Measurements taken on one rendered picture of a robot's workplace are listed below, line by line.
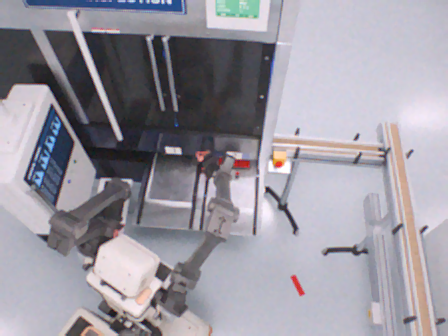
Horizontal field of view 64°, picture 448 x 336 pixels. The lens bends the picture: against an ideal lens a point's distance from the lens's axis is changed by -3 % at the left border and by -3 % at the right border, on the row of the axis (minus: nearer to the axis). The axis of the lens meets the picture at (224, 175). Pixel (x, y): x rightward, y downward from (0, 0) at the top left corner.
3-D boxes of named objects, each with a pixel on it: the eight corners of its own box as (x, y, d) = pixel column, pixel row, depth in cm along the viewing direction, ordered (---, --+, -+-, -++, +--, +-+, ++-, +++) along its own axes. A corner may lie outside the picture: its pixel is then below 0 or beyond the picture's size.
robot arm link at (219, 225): (205, 225, 116) (234, 237, 117) (214, 195, 126) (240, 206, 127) (167, 284, 146) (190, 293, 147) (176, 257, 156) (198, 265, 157)
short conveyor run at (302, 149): (266, 161, 221) (269, 146, 208) (267, 140, 229) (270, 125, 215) (379, 171, 218) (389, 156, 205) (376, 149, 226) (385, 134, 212)
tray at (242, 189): (213, 155, 219) (212, 152, 216) (256, 159, 218) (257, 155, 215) (206, 207, 202) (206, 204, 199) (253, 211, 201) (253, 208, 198)
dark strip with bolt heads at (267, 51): (249, 157, 204) (262, 41, 135) (257, 158, 204) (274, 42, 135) (249, 159, 203) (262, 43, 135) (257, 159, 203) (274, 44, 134)
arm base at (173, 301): (154, 301, 144) (179, 318, 141) (162, 285, 143) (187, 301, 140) (164, 294, 153) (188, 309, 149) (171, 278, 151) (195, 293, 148)
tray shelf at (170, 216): (149, 152, 222) (149, 150, 221) (264, 161, 219) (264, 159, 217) (132, 225, 198) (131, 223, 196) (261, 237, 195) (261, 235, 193)
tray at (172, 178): (157, 150, 220) (156, 147, 217) (199, 154, 219) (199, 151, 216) (145, 201, 203) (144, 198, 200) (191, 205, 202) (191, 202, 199)
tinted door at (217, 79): (177, 127, 188) (161, 33, 137) (261, 134, 186) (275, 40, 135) (177, 128, 187) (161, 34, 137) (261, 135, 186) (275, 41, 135)
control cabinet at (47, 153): (68, 169, 223) (4, 77, 155) (98, 170, 222) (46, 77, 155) (45, 247, 197) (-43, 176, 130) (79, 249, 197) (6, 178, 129)
